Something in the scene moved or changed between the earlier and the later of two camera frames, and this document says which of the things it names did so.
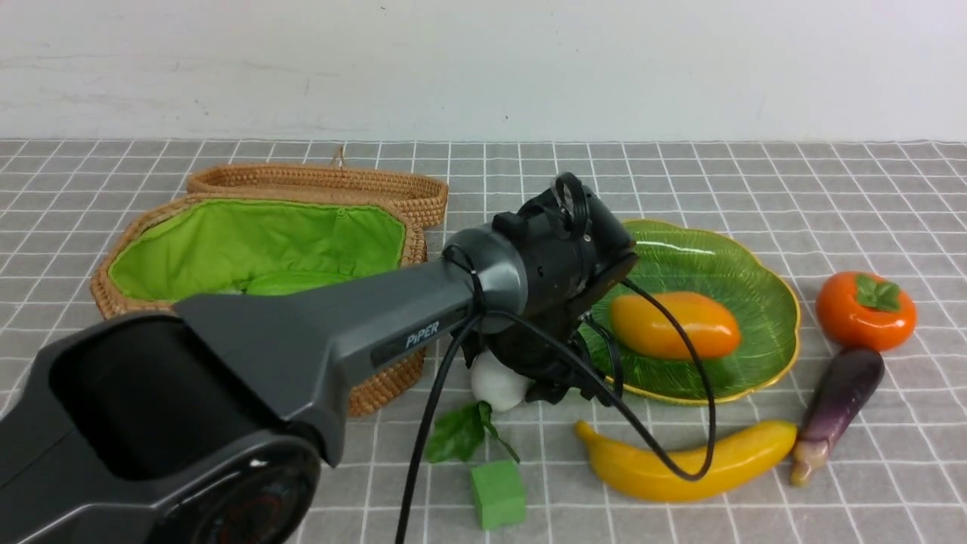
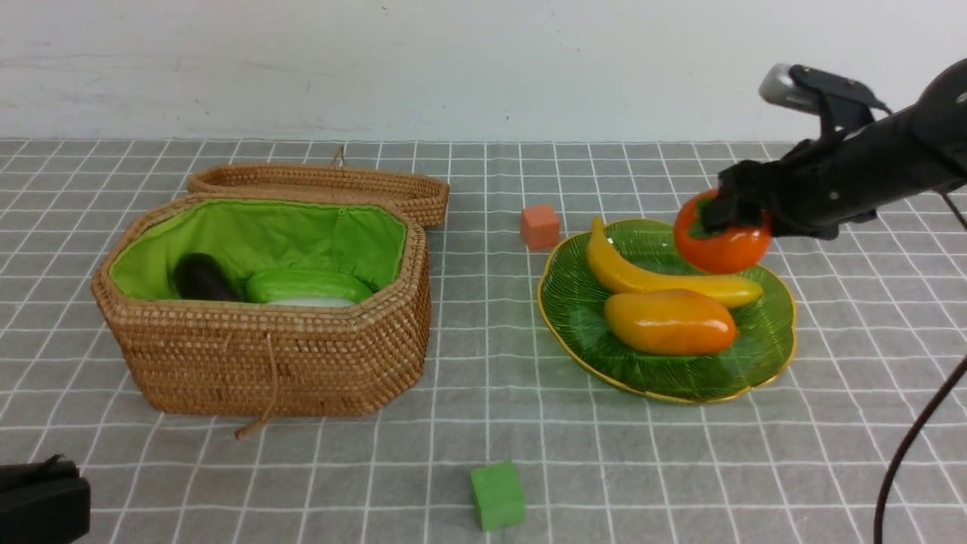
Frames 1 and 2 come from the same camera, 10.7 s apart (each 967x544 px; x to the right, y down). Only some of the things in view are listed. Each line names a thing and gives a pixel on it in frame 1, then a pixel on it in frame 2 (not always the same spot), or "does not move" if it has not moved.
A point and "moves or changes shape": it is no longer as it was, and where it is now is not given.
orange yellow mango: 641,324 does not move
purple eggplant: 844,389 → 201,277
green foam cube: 501,493 does not move
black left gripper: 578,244 → 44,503
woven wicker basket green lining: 179,251 does not move
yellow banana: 644,476 → 730,290
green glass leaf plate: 687,259 does not move
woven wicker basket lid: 424,196 does not move
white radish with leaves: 497,384 moves or changes shape
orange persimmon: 859,310 → 722,251
